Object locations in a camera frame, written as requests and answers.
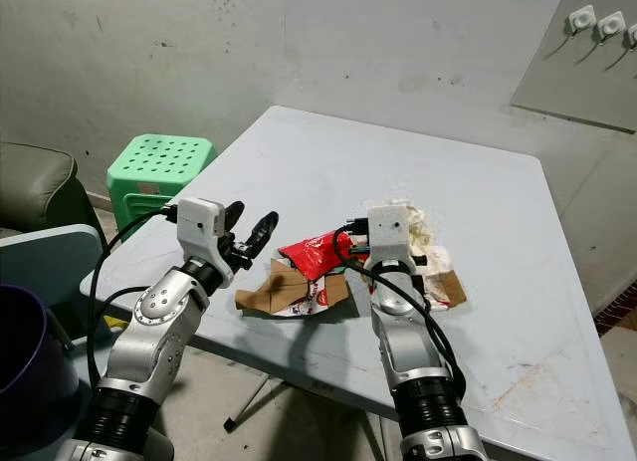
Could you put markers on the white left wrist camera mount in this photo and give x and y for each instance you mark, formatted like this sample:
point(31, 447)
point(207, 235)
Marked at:
point(199, 222)

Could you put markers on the purple rubbish bin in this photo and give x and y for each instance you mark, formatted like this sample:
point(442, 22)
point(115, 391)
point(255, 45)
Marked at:
point(20, 361)

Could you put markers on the green plastic stool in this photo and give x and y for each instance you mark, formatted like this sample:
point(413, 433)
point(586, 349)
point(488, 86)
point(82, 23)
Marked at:
point(159, 162)

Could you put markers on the white wall hook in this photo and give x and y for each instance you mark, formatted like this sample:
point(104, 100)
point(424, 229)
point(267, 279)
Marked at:
point(632, 33)
point(609, 26)
point(579, 20)

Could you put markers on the grey folding table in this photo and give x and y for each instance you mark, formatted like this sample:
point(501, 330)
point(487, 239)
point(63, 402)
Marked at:
point(408, 152)

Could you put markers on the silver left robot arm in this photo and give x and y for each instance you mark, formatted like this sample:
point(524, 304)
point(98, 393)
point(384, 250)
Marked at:
point(154, 317)

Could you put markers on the light blue plastic chair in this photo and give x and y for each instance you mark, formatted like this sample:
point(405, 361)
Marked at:
point(50, 257)

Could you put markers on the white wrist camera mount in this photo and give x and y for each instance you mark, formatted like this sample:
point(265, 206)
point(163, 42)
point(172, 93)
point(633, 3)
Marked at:
point(199, 222)
point(388, 237)

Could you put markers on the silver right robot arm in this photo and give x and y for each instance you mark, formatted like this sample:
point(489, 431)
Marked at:
point(403, 342)

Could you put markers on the torn brown cardboard carton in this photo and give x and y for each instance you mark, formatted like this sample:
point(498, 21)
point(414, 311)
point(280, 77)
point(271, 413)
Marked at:
point(284, 292)

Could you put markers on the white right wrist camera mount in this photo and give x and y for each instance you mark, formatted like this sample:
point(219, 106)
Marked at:
point(388, 237)

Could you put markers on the red snack wrapper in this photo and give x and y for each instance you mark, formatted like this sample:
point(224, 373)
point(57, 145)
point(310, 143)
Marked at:
point(314, 254)

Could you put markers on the dark grey sofa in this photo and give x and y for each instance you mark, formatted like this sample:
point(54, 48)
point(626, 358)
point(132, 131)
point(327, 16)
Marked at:
point(35, 187)

